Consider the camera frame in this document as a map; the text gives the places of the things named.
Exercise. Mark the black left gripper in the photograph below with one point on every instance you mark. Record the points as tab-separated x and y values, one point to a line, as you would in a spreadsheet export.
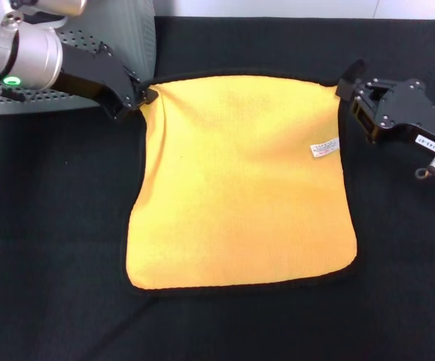
97	77

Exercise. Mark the yellow and grey towel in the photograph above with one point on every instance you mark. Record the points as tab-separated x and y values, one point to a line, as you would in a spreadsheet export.
240	180

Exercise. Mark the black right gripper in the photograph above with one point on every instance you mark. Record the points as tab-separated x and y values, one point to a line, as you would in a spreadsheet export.
409	105

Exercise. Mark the grey perforated storage box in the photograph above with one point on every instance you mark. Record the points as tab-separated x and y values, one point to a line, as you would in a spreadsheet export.
134	37

